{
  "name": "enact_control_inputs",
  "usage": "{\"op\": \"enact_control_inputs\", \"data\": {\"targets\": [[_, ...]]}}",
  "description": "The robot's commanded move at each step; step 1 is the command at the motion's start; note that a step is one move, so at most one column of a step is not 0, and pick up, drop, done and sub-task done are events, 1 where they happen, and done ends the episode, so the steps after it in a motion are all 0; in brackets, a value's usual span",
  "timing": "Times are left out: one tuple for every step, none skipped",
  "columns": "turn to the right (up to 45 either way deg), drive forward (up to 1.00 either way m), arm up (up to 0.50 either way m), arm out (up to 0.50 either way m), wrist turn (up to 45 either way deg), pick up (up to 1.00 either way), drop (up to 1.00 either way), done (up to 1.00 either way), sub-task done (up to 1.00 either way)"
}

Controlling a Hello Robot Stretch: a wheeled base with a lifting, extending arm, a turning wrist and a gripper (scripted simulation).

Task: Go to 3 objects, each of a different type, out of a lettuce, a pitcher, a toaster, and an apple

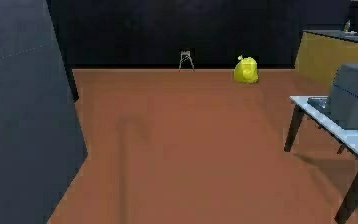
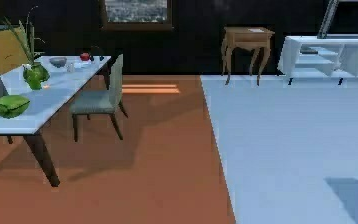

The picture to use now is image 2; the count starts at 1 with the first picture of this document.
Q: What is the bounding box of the white television stand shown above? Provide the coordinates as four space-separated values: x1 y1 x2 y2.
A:
277 34 358 86

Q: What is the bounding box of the wooden side table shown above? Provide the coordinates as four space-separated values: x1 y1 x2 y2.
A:
220 26 276 87

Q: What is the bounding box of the house plant in green vase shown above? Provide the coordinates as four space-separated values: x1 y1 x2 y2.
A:
2 5 51 91

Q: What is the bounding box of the green lettuce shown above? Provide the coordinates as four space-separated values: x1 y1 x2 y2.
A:
0 94 31 120

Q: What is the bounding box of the grey bowl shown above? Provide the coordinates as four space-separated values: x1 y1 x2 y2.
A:
48 56 68 69

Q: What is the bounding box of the white dining table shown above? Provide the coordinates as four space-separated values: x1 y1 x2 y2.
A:
0 55 113 188

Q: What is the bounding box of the grey green dining chair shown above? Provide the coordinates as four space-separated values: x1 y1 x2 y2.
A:
69 53 129 143

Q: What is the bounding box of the yellow armchair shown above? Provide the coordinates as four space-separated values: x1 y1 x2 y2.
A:
0 25 31 76

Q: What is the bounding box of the framed wall picture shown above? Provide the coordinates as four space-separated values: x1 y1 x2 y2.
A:
98 0 175 32

